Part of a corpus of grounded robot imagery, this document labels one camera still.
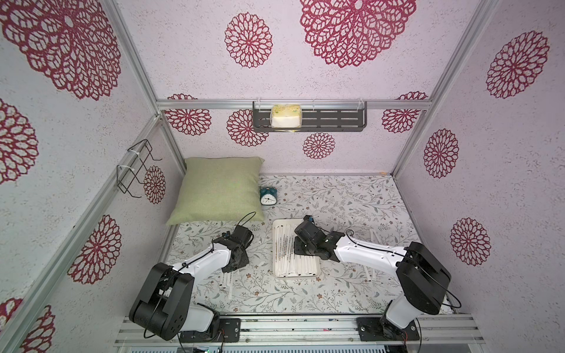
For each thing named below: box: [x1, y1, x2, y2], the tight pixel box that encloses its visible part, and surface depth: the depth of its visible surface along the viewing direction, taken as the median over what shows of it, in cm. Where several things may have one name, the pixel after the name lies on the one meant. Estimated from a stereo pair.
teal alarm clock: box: [258, 186, 279, 206], surface depth 106 cm
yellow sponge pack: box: [269, 103, 303, 132], surface depth 92 cm
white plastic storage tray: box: [272, 218, 321, 279], surface depth 90 cm
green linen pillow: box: [166, 156, 265, 226], surface depth 98 cm
